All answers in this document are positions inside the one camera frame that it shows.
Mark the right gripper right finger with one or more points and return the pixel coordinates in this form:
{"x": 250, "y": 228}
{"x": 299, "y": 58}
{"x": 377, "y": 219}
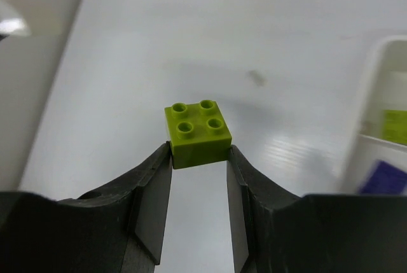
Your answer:
{"x": 274, "y": 230}

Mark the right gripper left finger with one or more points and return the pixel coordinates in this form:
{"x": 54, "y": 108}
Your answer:
{"x": 117, "y": 227}

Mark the green lego brick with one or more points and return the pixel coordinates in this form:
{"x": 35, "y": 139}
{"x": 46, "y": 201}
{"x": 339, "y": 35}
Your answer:
{"x": 394, "y": 126}
{"x": 198, "y": 134}

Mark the purple lego brick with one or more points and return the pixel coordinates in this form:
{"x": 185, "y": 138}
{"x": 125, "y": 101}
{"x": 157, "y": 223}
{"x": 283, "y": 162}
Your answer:
{"x": 385, "y": 178}

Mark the white divided sorting tray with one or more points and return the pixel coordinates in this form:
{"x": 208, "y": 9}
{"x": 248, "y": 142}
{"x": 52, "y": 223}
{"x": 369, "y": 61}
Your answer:
{"x": 383, "y": 86}

